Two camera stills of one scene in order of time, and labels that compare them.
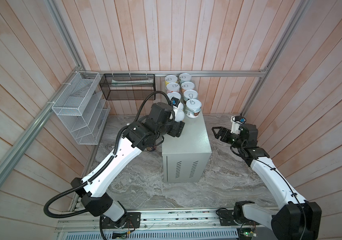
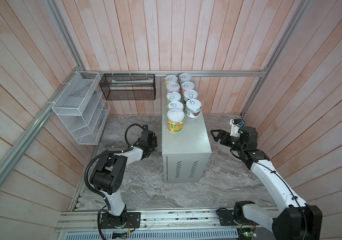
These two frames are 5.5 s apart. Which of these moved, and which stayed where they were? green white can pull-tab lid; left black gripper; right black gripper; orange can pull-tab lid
Moved: left black gripper
Stayed: green white can pull-tab lid; orange can pull-tab lid; right black gripper
